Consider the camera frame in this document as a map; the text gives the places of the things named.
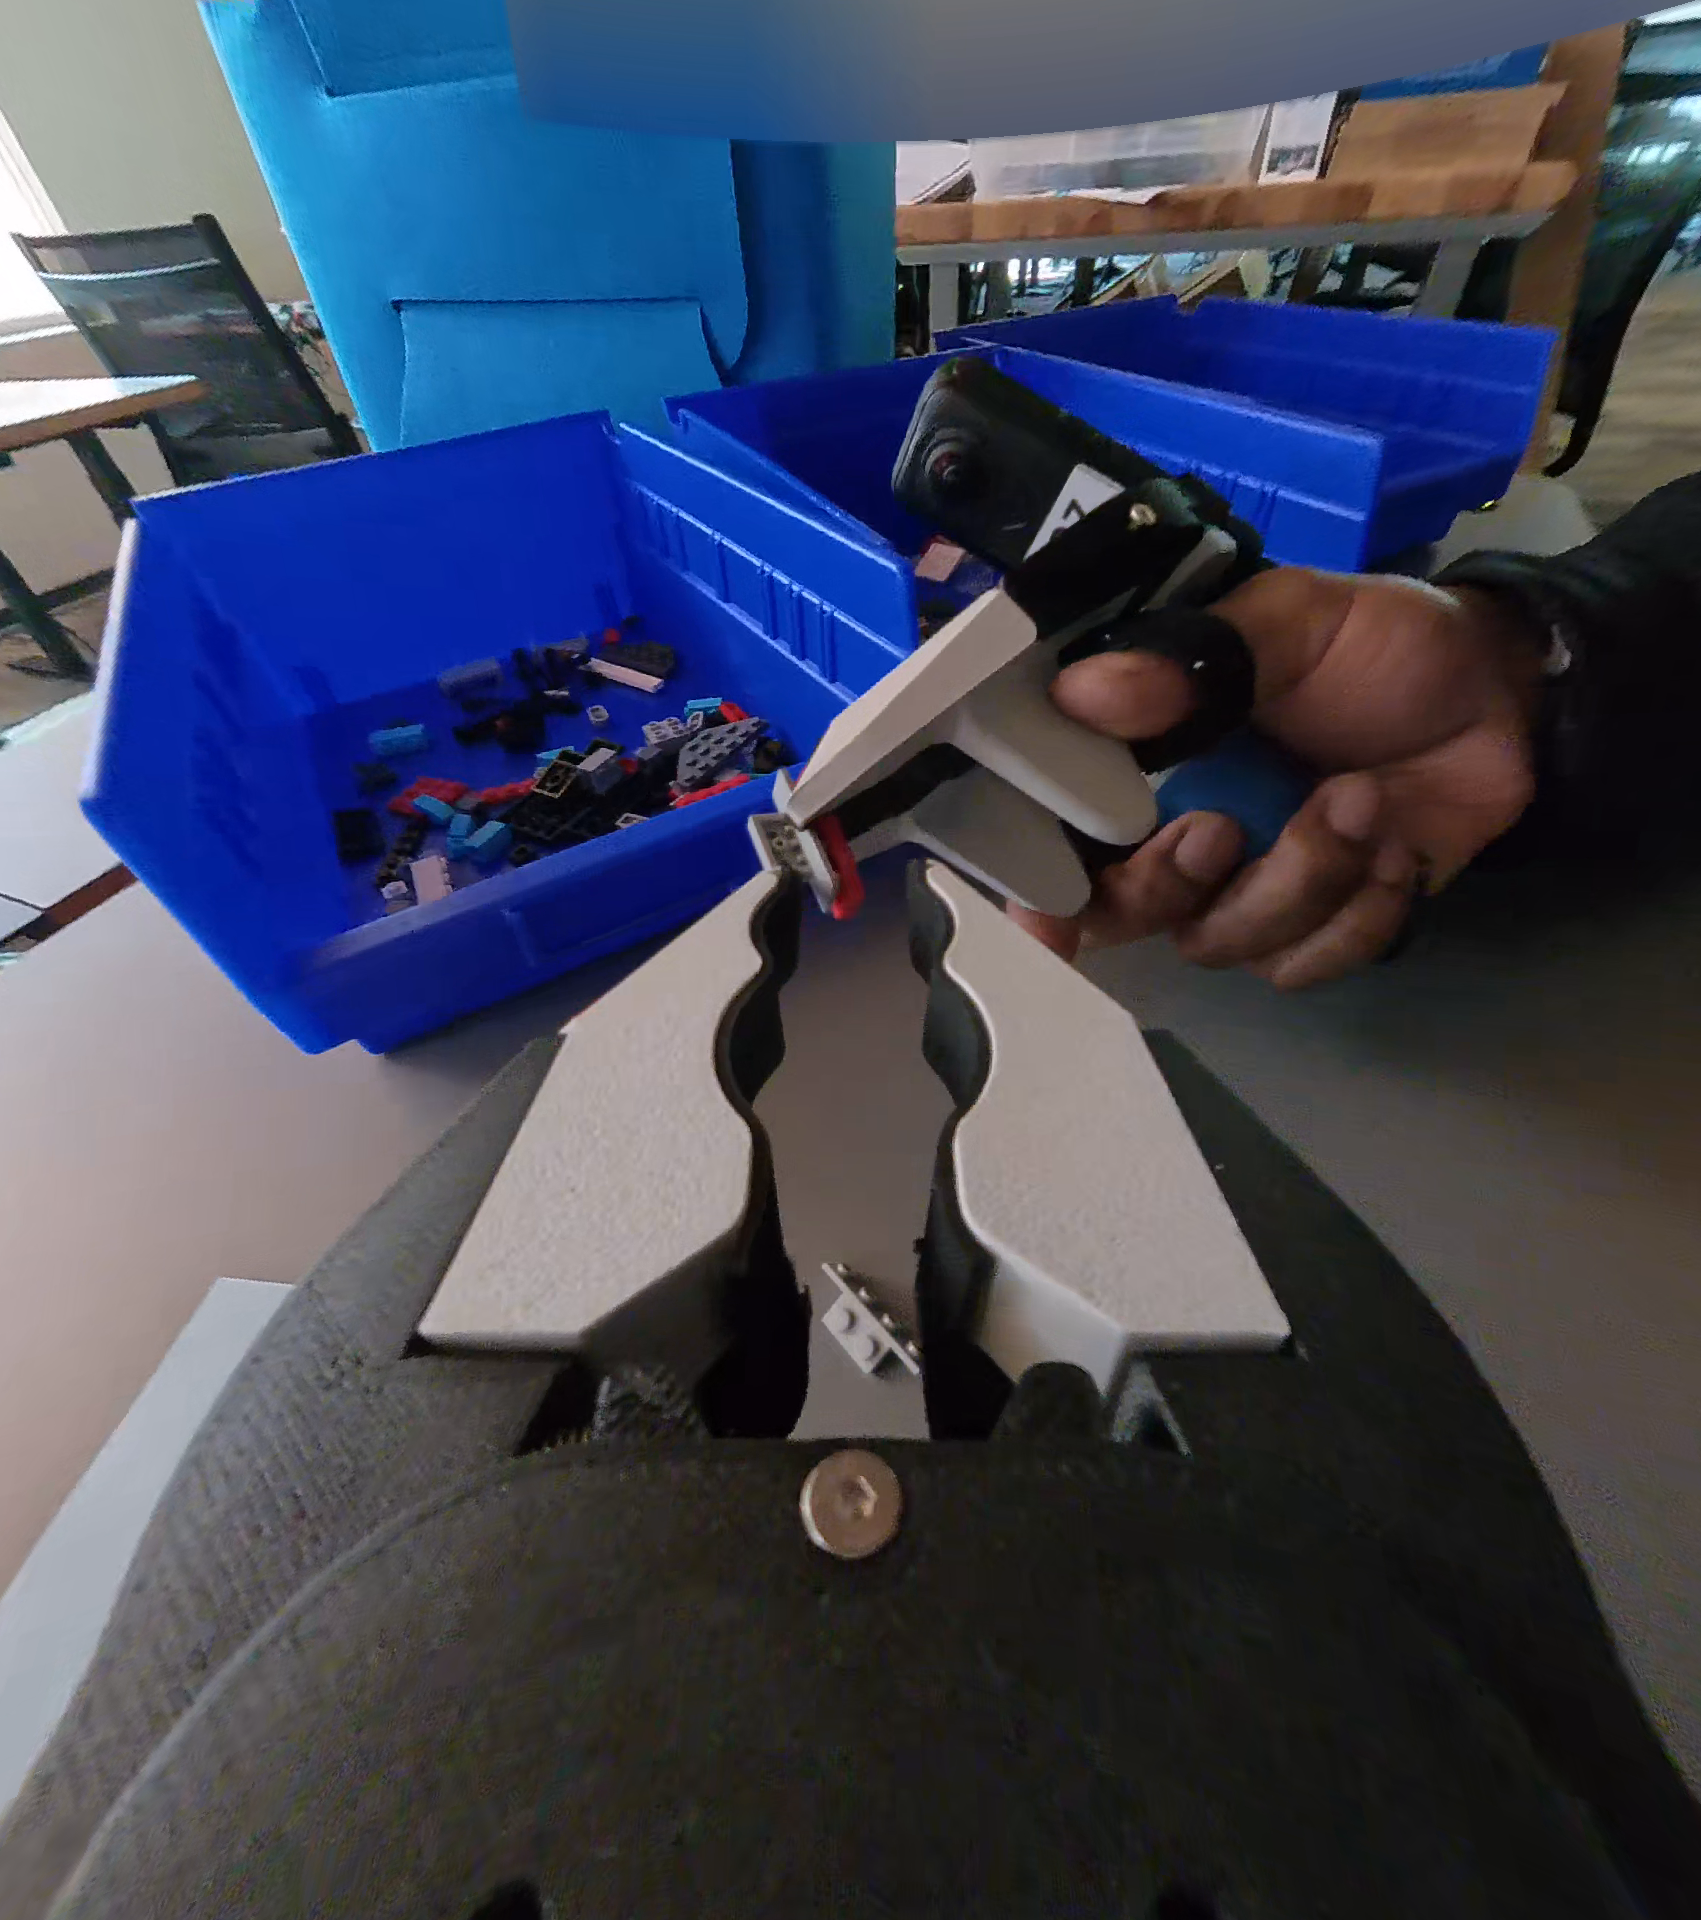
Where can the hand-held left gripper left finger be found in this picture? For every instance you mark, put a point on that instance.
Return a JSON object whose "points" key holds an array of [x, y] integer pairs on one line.
{"points": [[609, 1185]]}

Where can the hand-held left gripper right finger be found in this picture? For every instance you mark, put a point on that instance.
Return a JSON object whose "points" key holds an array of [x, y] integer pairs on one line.
{"points": [[1105, 1202]]}

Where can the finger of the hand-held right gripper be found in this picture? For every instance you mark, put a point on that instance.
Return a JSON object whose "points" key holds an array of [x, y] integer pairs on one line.
{"points": [[924, 691], [1014, 868]]}

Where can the red toy brick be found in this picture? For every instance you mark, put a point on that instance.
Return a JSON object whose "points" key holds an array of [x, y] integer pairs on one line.
{"points": [[836, 874]]}

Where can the grey toy brick plate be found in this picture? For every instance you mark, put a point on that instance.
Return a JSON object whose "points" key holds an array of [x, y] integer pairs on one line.
{"points": [[783, 846]]}

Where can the blue plastic bin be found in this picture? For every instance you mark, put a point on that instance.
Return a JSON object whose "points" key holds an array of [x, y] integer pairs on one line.
{"points": [[1315, 361], [263, 601], [818, 435]]}

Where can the person's right forearm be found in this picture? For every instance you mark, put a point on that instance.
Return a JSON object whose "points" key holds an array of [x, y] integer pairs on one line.
{"points": [[1660, 646]]}

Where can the grey desk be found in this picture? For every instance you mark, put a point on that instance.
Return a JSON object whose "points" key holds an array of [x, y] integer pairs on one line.
{"points": [[1465, 1202]]}

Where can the wood-edged side desk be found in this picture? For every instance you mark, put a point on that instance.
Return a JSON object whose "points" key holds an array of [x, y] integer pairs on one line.
{"points": [[39, 415]]}

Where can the person's right hand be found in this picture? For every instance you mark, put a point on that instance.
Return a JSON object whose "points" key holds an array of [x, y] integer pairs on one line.
{"points": [[1389, 721]]}

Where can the wooden table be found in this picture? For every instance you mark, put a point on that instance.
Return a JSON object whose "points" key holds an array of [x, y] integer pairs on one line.
{"points": [[1240, 202]]}

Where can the large pile of toy bricks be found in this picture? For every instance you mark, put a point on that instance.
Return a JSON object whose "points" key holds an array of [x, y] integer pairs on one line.
{"points": [[551, 780]]}

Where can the flat brown cardboard box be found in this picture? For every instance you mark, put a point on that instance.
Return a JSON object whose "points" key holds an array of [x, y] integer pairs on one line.
{"points": [[1451, 128]]}

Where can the blue felt bag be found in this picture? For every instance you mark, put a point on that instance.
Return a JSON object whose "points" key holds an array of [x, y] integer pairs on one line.
{"points": [[492, 226]]}

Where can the leaning wooden plank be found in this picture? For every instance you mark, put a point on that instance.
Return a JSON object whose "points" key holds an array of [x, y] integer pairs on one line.
{"points": [[1569, 226]]}

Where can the dark brown flat board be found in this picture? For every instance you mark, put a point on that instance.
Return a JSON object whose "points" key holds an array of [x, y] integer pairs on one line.
{"points": [[70, 902]]}

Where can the pale instruction booklet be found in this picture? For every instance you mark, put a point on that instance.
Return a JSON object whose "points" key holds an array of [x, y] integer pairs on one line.
{"points": [[70, 1501]]}

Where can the black mesh office chair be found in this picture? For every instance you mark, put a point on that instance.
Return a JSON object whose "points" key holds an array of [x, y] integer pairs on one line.
{"points": [[188, 344]]}

